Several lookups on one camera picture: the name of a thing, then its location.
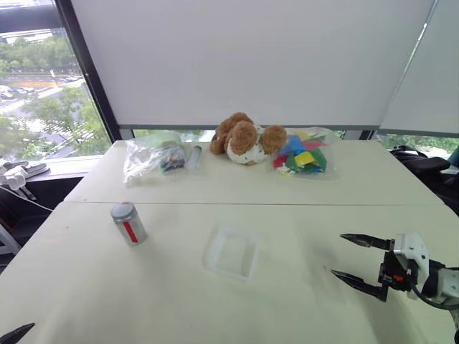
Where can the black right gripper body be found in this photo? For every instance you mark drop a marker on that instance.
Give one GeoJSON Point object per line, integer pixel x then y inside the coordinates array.
{"type": "Point", "coordinates": [394, 272]}

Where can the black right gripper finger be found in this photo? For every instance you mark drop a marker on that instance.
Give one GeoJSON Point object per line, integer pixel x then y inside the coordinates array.
{"type": "Point", "coordinates": [358, 282]}
{"type": "Point", "coordinates": [369, 242]}

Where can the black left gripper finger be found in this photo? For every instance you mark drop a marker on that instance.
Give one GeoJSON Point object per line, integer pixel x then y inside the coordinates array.
{"type": "Point", "coordinates": [16, 332]}

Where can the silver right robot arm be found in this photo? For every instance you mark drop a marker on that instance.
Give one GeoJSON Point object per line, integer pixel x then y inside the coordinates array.
{"type": "Point", "coordinates": [444, 283]}

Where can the clear plastic square container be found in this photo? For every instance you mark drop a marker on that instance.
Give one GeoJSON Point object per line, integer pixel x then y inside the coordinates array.
{"type": "Point", "coordinates": [232, 252]}

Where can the silver can with red stripe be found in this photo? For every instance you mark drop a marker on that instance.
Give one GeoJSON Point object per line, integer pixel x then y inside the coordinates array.
{"type": "Point", "coordinates": [132, 229]}

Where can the black office chair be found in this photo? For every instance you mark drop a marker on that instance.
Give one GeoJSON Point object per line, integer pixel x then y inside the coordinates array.
{"type": "Point", "coordinates": [426, 172]}

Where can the bag of coloured blocks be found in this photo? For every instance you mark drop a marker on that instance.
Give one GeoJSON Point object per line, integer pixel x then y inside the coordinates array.
{"type": "Point", "coordinates": [305, 154]}

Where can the white plastic gadget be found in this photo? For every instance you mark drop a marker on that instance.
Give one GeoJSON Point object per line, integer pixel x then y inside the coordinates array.
{"type": "Point", "coordinates": [14, 181]}

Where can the brown white plush dog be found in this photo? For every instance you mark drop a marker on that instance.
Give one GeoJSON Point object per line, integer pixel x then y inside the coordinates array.
{"type": "Point", "coordinates": [247, 141]}

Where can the narrow white roller blind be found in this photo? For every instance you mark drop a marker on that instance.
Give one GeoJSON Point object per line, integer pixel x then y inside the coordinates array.
{"type": "Point", "coordinates": [426, 89]}

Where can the grey sandals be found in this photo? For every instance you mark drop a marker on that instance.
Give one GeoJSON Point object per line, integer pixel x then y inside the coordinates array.
{"type": "Point", "coordinates": [30, 167]}

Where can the clear bag of small items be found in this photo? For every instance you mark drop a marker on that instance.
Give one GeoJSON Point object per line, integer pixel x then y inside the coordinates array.
{"type": "Point", "coordinates": [152, 161]}

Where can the large white roller blind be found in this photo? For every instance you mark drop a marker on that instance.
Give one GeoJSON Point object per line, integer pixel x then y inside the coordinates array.
{"type": "Point", "coordinates": [244, 61]}

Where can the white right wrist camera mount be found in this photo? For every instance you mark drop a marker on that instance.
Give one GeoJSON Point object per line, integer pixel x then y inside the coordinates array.
{"type": "Point", "coordinates": [412, 251]}

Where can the black window frame post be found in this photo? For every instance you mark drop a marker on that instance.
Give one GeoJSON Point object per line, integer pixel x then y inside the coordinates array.
{"type": "Point", "coordinates": [89, 71]}

